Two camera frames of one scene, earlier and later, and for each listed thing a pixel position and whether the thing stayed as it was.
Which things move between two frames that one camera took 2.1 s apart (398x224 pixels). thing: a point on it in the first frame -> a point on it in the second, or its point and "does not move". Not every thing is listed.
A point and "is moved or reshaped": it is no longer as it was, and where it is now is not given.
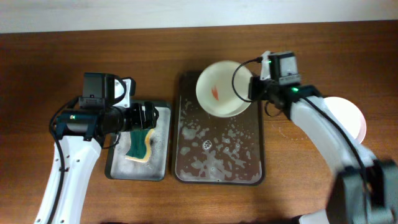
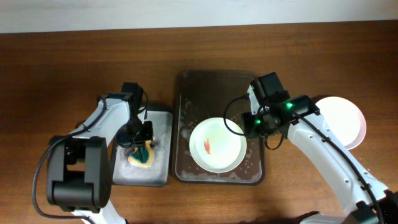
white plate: (351, 117) does not move
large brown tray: (209, 150) does not move
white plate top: (222, 89) -> (214, 147)
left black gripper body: (135, 120) -> (136, 134)
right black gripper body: (259, 91) -> (256, 125)
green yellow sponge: (140, 147) is moved or reshaped
